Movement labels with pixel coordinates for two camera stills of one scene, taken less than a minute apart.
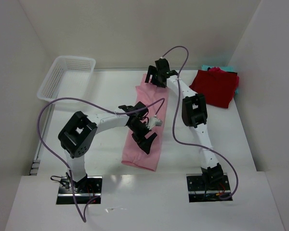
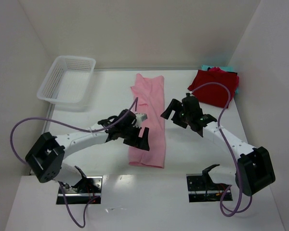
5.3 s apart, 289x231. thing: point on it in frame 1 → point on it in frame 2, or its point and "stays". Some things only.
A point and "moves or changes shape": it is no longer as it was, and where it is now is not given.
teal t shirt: x=227 y=69 stays
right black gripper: x=154 y=77 → x=179 y=115
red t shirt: x=219 y=86 stays
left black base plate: x=90 y=192 stays
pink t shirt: x=133 y=155 moves or changes shape
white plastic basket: x=70 y=78 stays
